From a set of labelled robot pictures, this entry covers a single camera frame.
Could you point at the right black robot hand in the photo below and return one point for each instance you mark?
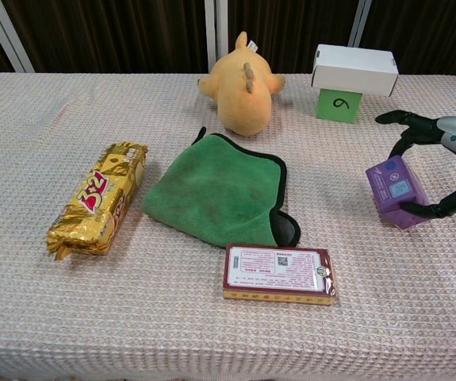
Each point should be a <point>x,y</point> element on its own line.
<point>445,158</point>

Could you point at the purple small box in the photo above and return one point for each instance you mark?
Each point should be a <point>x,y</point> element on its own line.
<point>397,190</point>

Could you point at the green numbered block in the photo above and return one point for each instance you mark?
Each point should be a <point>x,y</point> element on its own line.
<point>338,105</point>

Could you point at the white cardboard box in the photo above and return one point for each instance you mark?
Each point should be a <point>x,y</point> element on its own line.
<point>354,69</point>

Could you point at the red and white card box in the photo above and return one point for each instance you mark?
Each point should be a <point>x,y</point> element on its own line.
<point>278,272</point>

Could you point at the orange plush toy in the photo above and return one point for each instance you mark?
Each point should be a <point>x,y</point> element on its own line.
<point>241,97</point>

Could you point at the green microfiber cloth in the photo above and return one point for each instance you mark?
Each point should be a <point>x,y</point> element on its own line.
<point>219,190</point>

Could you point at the woven beige tablecloth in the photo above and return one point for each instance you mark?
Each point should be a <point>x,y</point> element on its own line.
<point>172,317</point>

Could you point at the gold biscuit packet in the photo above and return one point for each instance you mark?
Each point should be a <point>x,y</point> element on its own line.
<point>96,200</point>

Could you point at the white metal frame post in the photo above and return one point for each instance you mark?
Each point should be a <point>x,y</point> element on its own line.
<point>215,29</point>
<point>5,33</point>
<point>358,21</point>

